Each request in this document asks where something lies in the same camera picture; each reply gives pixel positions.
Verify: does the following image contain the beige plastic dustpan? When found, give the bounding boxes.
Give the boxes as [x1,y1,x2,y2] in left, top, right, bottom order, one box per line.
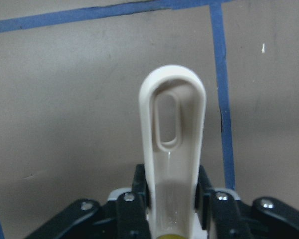
[139,65,206,239]

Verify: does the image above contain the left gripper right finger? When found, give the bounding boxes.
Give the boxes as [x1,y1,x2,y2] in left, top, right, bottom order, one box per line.
[195,166,299,239]

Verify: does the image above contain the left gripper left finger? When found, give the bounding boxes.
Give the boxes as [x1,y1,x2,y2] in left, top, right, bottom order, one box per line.
[27,164,150,239]

